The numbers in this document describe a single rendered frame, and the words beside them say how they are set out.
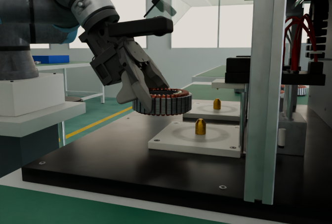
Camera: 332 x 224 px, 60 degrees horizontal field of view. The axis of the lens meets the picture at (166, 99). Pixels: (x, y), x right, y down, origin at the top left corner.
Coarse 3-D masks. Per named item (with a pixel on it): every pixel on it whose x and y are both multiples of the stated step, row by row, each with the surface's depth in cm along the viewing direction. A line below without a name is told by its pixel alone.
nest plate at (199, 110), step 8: (200, 104) 82; (208, 104) 82; (224, 104) 82; (192, 112) 71; (200, 112) 71; (208, 112) 71; (216, 112) 71; (224, 112) 71; (232, 112) 71; (232, 120) 68
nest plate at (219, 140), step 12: (168, 132) 54; (180, 132) 54; (192, 132) 54; (216, 132) 54; (228, 132) 54; (156, 144) 48; (168, 144) 47; (180, 144) 47; (192, 144) 47; (204, 144) 47; (216, 144) 47; (228, 144) 47; (228, 156) 44
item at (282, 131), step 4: (280, 128) 45; (284, 128) 45; (280, 132) 44; (284, 132) 44; (280, 136) 44; (284, 136) 44; (280, 140) 44; (284, 140) 44; (280, 144) 44; (284, 144) 44
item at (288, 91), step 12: (228, 60) 46; (240, 60) 46; (228, 72) 47; (240, 72) 46; (288, 72) 47; (300, 72) 47; (216, 84) 48; (228, 84) 47; (240, 84) 46; (288, 84) 44; (300, 84) 43; (312, 84) 43; (324, 84) 42; (288, 96) 45; (288, 108) 45
